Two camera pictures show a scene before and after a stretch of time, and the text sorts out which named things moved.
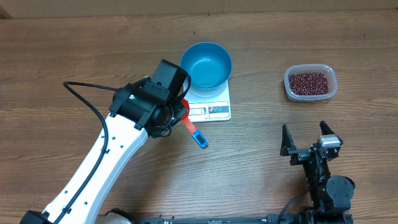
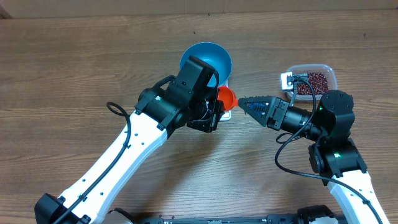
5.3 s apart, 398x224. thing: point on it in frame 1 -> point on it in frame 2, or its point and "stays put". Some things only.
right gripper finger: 288,142 -> 259,107
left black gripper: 180,110 -> 212,122
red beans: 308,83 stays put
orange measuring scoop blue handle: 198,137 -> 228,97
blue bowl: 209,65 stays put
